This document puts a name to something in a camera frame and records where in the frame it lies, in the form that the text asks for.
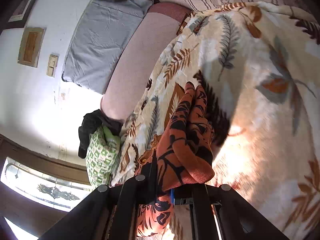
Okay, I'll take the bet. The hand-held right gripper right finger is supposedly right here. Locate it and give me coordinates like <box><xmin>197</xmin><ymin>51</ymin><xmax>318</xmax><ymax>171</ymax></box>
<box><xmin>171</xmin><ymin>183</ymin><xmax>289</xmax><ymax>240</ymax></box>

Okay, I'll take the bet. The decorated glass window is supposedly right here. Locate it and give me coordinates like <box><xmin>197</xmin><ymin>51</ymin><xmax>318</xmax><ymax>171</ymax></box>
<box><xmin>0</xmin><ymin>156</ymin><xmax>93</xmax><ymax>209</ymax></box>

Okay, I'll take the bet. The grey pillow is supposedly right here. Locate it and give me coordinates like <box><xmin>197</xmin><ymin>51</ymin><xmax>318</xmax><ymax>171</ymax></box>
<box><xmin>61</xmin><ymin>0</ymin><xmax>154</xmax><ymax>90</ymax></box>

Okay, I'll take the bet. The leaf print blanket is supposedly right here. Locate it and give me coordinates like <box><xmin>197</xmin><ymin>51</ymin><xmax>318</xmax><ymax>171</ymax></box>
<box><xmin>110</xmin><ymin>1</ymin><xmax>320</xmax><ymax>240</ymax></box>

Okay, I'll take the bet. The green white patterned pillow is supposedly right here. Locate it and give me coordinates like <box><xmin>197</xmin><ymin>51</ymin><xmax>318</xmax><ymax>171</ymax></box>
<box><xmin>85</xmin><ymin>126</ymin><xmax>122</xmax><ymax>187</ymax></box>

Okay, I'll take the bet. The framed wall picture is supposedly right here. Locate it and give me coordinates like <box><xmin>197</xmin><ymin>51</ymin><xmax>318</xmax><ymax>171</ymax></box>
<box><xmin>7</xmin><ymin>0</ymin><xmax>48</xmax><ymax>28</ymax></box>

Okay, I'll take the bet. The beige wall switch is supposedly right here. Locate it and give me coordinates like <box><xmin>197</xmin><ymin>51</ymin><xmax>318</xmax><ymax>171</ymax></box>
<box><xmin>46</xmin><ymin>53</ymin><xmax>59</xmax><ymax>78</ymax></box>

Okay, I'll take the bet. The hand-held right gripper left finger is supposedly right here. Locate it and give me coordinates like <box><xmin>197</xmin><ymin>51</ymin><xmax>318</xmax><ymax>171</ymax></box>
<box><xmin>40</xmin><ymin>154</ymin><xmax>160</xmax><ymax>240</ymax></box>

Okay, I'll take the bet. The black cloth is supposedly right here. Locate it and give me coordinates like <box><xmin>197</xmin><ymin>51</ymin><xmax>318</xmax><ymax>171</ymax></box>
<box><xmin>78</xmin><ymin>109</ymin><xmax>123</xmax><ymax>159</ymax></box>

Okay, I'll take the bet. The wooden wall panel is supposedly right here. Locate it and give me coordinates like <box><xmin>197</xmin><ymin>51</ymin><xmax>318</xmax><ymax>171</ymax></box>
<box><xmin>17</xmin><ymin>27</ymin><xmax>46</xmax><ymax>68</ymax></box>

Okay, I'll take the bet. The orange black floral garment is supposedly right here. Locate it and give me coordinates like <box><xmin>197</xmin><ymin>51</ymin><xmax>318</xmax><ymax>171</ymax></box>
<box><xmin>134</xmin><ymin>81</ymin><xmax>216</xmax><ymax>238</ymax></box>

